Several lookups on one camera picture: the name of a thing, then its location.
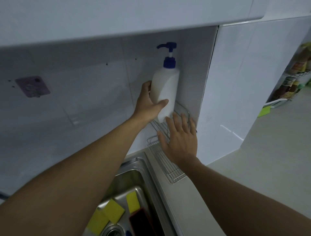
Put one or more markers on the person's left hand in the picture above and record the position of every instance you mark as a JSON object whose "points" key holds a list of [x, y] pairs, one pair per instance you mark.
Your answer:
{"points": [[145, 109]]}

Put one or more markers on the person's right hand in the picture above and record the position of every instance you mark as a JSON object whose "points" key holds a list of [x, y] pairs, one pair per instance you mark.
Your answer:
{"points": [[182, 146]]}

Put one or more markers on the white pump bottle blue pump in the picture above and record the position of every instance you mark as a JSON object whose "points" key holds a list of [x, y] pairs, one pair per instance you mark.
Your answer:
{"points": [[167, 82]]}

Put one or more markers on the stainless steel double sink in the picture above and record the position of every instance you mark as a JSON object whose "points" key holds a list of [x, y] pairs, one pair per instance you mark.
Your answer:
{"points": [[136, 167]]}

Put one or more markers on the yellow sponge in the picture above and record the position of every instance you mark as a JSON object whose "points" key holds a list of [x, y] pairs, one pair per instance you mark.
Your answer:
{"points": [[113, 211], [133, 201], [97, 223]]}

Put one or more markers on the red tray with black sponge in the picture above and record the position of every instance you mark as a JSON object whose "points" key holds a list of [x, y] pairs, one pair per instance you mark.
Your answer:
{"points": [[141, 222]]}

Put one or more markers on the person's right forearm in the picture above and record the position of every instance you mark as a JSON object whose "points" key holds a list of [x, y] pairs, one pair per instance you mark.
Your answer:
{"points": [[243, 201]]}

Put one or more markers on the person's left forearm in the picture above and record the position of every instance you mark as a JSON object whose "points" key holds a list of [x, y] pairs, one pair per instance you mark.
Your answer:
{"points": [[68, 184]]}

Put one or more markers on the bright green scrubbing pad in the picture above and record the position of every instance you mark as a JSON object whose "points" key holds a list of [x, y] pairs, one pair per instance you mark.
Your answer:
{"points": [[264, 111]]}

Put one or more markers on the metal drain strainer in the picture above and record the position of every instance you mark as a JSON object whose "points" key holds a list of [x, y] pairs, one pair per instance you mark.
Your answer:
{"points": [[113, 231]]}

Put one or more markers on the white wall cabinet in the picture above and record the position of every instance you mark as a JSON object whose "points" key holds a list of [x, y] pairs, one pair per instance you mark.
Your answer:
{"points": [[121, 17]]}

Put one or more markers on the purple adhesive wall hook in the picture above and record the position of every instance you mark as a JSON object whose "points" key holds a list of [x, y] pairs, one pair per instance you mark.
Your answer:
{"points": [[32, 86]]}

